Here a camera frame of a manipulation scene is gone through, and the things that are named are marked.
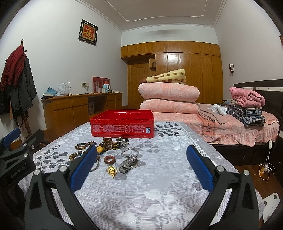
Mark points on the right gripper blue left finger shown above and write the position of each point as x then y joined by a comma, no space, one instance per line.
41,211

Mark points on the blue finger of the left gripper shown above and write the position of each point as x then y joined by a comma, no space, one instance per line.
33,138
11,137

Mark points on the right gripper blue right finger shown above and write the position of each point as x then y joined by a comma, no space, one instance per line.
241,211

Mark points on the gold lion pendant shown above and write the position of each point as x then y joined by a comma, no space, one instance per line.
112,171

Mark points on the silver metal wristwatch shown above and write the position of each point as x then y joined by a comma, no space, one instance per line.
128,164

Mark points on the wooden coat stand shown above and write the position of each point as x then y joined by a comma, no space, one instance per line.
25,123

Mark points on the dark hanging jackets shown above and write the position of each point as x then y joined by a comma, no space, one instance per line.
10,96

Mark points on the wooden sideboard cabinet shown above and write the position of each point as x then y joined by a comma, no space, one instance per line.
65,113

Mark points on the blue cloth on cabinet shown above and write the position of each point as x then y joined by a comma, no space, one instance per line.
50,93

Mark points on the white plastic bag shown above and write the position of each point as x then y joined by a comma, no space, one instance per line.
64,89

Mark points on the yellow amber oval pendant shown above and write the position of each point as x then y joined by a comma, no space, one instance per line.
100,150

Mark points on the red hanging garment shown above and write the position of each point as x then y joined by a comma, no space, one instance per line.
13,68

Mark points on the pink bed sheet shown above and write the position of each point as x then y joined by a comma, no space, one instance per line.
231,133

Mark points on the red photo frames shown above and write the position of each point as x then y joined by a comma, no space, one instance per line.
98,82

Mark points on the plaid folded clothes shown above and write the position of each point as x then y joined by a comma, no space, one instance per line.
246,116

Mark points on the white blue kettle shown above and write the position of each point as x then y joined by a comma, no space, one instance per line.
106,86

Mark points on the white floral grey tablecloth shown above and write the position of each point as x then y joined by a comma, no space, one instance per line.
162,192

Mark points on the beige scarf on bed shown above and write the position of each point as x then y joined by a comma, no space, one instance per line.
213,112

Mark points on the red metal tin box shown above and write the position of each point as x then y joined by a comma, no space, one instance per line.
123,123

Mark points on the pink folded blanket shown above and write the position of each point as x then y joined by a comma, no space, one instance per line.
247,98

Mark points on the framed red fu picture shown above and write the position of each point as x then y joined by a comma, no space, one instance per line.
88,32

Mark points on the dark wooden headboard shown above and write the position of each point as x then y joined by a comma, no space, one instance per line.
271,90

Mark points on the lower pink folded quilt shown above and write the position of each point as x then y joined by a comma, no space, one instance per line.
166,106

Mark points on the wooden bead bracelet yellow bead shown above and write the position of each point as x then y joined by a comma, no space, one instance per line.
76,154

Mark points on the silver chain black bead pile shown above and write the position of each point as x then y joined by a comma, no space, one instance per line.
122,142

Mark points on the wall intercom phone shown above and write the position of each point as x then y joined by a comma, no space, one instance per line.
231,68

